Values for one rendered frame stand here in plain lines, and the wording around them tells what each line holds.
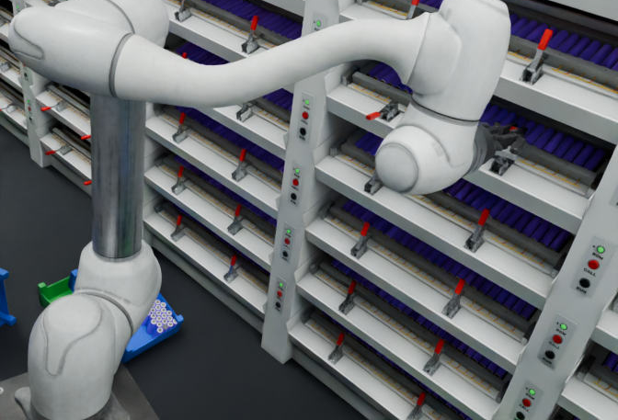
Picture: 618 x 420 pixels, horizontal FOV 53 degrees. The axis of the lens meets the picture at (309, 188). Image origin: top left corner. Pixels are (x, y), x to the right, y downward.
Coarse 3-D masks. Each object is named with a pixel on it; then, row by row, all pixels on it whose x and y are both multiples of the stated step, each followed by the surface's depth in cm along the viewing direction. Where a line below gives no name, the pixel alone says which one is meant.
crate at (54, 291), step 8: (64, 280) 199; (40, 288) 191; (48, 288) 195; (56, 288) 198; (64, 288) 200; (40, 296) 193; (48, 296) 196; (56, 296) 199; (40, 304) 195; (48, 304) 191
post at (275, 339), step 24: (312, 0) 135; (336, 0) 131; (336, 24) 133; (312, 120) 147; (336, 120) 149; (288, 144) 155; (312, 144) 149; (288, 168) 158; (312, 168) 152; (288, 192) 161; (312, 192) 156; (288, 216) 164; (288, 264) 170; (288, 288) 174; (288, 312) 178; (264, 336) 190; (288, 336) 183
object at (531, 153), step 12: (360, 84) 141; (372, 84) 139; (384, 84) 138; (396, 96) 136; (408, 96) 134; (528, 144) 121; (528, 156) 120; (540, 156) 118; (552, 156) 118; (552, 168) 118; (564, 168) 116; (576, 168) 115; (564, 180) 116; (576, 180) 116; (588, 180) 114
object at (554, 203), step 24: (336, 72) 140; (360, 72) 146; (336, 96) 140; (360, 96) 140; (384, 96) 139; (360, 120) 138; (384, 120) 133; (480, 168) 121; (600, 168) 118; (504, 192) 120; (528, 192) 116; (552, 192) 115; (552, 216) 115; (576, 216) 111
